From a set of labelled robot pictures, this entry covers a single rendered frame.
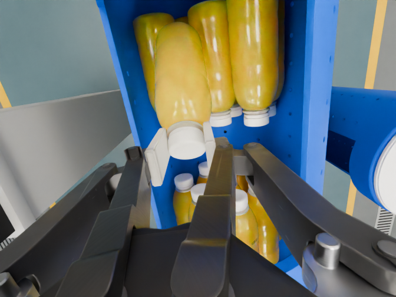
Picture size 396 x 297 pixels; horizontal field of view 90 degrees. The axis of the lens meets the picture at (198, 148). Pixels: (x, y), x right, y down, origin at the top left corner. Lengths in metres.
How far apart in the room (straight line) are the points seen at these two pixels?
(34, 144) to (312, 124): 0.70
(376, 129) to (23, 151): 0.88
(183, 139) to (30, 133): 0.61
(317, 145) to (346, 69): 1.50
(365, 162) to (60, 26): 1.63
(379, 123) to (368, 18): 1.26
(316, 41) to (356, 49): 1.55
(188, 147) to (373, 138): 0.46
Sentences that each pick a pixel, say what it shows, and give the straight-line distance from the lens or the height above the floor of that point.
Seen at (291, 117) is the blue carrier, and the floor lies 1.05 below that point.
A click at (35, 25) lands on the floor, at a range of 1.73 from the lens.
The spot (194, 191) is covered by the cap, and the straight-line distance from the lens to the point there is 0.36.
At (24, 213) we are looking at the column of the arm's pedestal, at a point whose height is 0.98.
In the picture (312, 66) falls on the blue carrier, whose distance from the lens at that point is 0.22.
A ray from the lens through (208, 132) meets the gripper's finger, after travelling 0.17.
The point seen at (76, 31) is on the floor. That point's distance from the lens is 1.60.
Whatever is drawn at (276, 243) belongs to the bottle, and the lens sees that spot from 0.44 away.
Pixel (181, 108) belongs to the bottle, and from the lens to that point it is 0.20.
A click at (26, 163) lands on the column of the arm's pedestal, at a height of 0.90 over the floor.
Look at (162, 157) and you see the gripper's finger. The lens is 0.17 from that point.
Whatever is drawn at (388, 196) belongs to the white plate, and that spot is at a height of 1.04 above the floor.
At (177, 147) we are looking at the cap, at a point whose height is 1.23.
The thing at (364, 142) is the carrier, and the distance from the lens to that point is 0.59.
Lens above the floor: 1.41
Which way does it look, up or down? 70 degrees down
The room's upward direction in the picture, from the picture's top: 177 degrees clockwise
